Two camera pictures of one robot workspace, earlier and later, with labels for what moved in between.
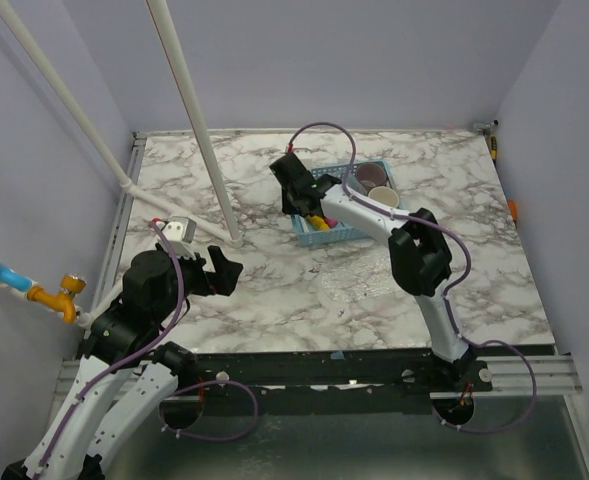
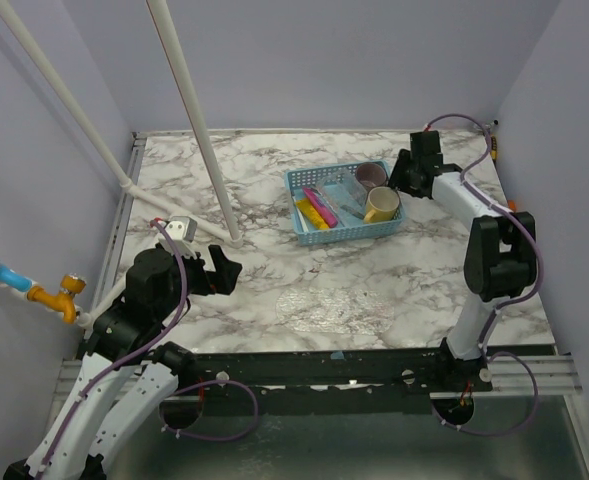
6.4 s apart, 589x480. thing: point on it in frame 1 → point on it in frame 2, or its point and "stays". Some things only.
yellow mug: x=384 y=195 stays
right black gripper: x=286 y=209 → x=397 y=179
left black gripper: x=221 y=281 stays
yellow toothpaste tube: x=318 y=223 stays
